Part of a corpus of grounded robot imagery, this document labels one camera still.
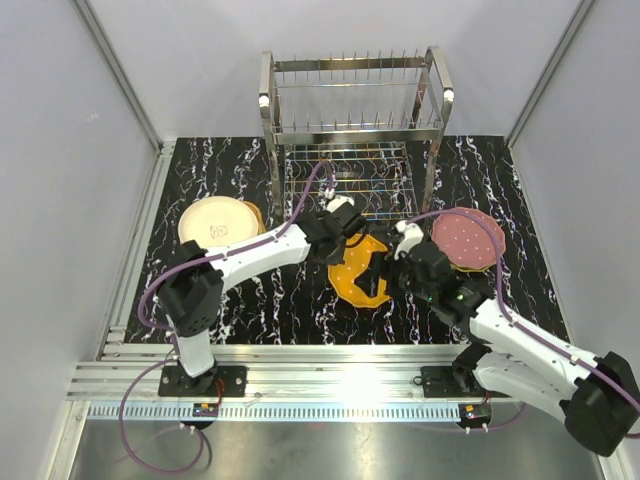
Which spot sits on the stainless steel dish rack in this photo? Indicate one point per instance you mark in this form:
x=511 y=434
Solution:
x=378 y=118

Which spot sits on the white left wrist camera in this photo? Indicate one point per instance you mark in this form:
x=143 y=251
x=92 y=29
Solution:
x=338 y=201

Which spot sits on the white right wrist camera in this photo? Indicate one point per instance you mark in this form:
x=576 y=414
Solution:
x=411 y=235

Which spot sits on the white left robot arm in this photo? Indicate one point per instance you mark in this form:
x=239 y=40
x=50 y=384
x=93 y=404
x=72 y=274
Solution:
x=190 y=293

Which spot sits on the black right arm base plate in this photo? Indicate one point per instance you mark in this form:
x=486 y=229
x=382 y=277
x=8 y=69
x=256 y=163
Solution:
x=449 y=382

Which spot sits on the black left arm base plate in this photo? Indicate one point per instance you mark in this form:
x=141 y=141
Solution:
x=220 y=380

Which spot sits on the aluminium rail frame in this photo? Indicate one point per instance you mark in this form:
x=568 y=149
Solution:
x=359 y=382

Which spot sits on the pink dotted plate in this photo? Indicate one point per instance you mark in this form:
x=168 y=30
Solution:
x=473 y=239

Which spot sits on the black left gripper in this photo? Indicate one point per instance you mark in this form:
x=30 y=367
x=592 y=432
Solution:
x=338 y=257

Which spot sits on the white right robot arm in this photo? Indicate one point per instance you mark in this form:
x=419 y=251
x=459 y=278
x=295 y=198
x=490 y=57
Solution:
x=596 y=398

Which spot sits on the black marble pattern mat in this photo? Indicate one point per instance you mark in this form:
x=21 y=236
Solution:
x=296 y=304

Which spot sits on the orange dotted plate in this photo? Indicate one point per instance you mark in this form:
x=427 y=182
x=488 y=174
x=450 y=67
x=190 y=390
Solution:
x=356 y=259

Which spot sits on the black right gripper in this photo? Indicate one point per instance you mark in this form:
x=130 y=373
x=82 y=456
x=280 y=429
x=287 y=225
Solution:
x=378 y=266

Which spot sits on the yellow-green dotted plate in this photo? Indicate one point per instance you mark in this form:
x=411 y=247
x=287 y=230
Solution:
x=470 y=270

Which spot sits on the stack of plates underneath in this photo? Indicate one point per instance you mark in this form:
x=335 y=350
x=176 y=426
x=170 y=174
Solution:
x=257 y=213

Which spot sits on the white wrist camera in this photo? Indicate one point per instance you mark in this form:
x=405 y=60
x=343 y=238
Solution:
x=338 y=201
x=411 y=235

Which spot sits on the cream plate with drawing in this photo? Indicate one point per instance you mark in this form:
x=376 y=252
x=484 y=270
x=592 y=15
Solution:
x=218 y=221

